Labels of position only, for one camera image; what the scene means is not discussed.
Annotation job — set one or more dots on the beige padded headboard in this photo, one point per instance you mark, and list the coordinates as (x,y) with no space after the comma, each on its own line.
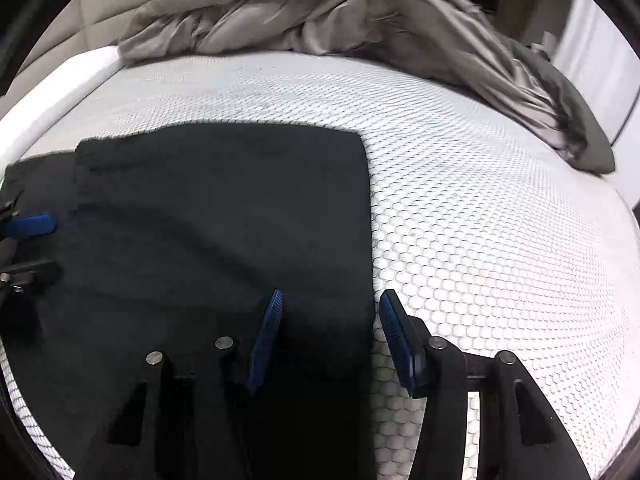
(100,5)

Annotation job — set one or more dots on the grey crumpled duvet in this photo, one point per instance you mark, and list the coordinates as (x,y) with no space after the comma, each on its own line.
(350,15)

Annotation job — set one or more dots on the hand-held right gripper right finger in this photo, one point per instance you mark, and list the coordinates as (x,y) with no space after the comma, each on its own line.
(397,342)

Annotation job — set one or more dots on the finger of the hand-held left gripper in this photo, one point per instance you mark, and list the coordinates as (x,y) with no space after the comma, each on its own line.
(32,271)
(32,225)

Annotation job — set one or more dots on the white curtain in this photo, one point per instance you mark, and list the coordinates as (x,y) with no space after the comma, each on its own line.
(605,60)

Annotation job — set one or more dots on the black pants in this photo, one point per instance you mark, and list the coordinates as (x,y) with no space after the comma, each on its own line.
(210,220)

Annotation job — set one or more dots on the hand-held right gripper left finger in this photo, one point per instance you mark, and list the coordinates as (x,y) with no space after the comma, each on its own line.
(265,340)

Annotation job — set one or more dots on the white quilted mattress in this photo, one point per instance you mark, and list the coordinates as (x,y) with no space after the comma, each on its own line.
(480,220)

